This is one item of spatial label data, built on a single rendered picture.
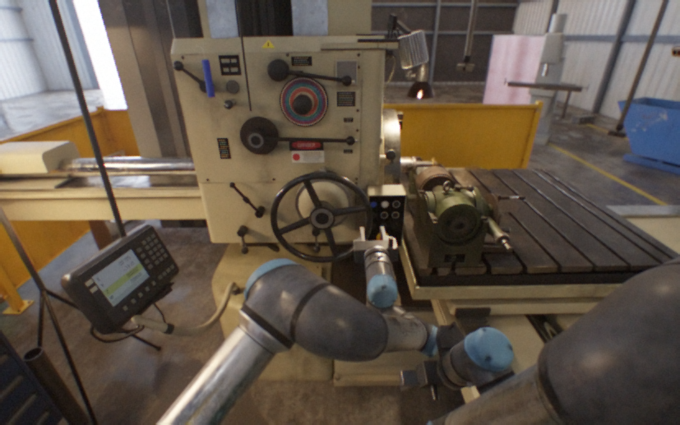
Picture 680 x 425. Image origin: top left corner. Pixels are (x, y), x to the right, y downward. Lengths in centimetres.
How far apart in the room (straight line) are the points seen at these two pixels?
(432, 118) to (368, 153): 261
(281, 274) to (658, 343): 49
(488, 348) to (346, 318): 26
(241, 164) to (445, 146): 298
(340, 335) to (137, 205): 165
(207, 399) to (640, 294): 56
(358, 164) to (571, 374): 113
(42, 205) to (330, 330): 202
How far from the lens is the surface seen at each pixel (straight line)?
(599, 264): 187
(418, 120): 388
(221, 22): 202
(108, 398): 265
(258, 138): 128
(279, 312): 58
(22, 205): 244
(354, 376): 227
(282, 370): 226
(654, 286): 35
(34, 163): 223
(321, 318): 54
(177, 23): 211
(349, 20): 193
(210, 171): 146
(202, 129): 141
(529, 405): 41
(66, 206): 228
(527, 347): 174
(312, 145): 133
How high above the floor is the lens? 190
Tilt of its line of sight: 28 degrees down
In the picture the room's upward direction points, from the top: straight up
